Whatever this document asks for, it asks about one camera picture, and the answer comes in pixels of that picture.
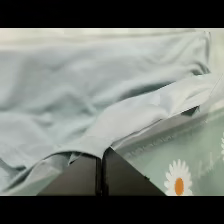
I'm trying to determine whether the pale blue T-shirt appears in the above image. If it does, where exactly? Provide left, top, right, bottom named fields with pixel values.
left=0, top=30, right=224, bottom=196

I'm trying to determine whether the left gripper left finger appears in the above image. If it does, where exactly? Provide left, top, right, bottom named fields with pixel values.
left=37, top=154, right=102, bottom=197

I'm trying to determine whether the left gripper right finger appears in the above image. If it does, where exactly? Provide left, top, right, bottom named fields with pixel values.
left=101, top=146, right=167, bottom=197

